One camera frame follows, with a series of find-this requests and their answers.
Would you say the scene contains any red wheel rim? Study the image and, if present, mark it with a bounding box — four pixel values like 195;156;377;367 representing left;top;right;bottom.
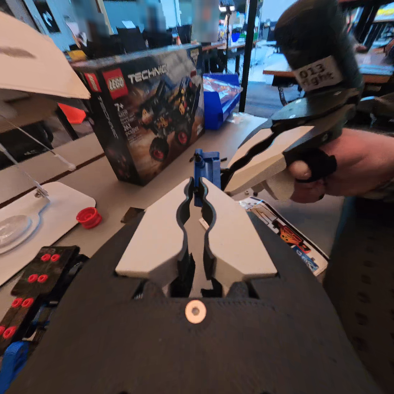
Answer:
76;207;103;230

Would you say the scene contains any black smooth square tile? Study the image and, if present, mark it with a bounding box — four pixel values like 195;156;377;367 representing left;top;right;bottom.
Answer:
121;207;145;223

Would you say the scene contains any white book stand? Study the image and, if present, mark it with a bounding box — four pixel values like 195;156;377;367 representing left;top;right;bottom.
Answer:
0;89;96;287

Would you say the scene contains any colourful sticker sheet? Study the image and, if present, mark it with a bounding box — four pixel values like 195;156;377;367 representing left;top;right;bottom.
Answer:
198;197;329;277

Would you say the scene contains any grey desk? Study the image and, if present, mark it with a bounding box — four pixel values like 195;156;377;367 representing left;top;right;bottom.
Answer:
0;114;345;324

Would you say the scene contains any dark toy set box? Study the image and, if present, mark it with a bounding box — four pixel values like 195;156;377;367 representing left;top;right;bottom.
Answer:
71;45;205;186

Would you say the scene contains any blue printed curved panel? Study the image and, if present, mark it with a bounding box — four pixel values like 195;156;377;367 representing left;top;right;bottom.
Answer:
190;149;228;207

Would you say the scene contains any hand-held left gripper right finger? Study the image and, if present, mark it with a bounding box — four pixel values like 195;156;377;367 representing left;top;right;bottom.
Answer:
200;177;278;297

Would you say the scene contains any instruction booklet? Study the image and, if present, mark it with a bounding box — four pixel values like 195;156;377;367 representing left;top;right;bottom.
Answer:
0;11;91;102

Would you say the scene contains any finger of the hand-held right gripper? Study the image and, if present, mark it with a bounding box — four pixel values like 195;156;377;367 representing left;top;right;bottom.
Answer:
221;127;274;187
224;126;314;195

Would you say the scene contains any black block with red pins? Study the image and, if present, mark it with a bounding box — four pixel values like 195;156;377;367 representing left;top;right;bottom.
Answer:
0;246;81;354

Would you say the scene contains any blue storage bin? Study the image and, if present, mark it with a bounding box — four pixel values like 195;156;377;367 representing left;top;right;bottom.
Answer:
203;73;242;130

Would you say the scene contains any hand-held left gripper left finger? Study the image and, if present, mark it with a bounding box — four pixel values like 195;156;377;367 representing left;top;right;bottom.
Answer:
115;178;196;297

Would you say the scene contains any person's right hand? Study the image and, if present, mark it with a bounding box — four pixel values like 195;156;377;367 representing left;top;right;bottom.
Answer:
289;128;394;204

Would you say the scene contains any black support pole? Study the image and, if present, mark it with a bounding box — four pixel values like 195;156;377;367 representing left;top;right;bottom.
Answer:
238;0;258;113

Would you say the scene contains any orange plastic object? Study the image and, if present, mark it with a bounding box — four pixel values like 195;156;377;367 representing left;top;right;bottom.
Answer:
58;103;87;124

